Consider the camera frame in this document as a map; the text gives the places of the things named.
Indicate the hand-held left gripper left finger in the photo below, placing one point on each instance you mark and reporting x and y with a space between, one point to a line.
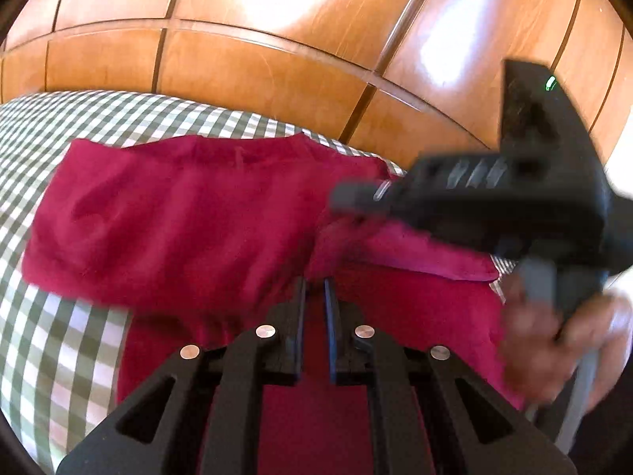
292 336

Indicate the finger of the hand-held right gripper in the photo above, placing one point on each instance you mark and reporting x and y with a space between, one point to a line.
363 198

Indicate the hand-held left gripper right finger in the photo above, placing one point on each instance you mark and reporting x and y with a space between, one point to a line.
334 336

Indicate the dark red sweater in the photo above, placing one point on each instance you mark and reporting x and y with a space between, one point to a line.
188 217

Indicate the person's right hand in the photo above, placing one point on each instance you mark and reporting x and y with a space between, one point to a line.
534 351

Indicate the wooden wardrobe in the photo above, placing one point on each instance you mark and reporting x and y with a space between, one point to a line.
277 20

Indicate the green checked bed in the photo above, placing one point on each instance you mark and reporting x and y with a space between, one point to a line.
59 356

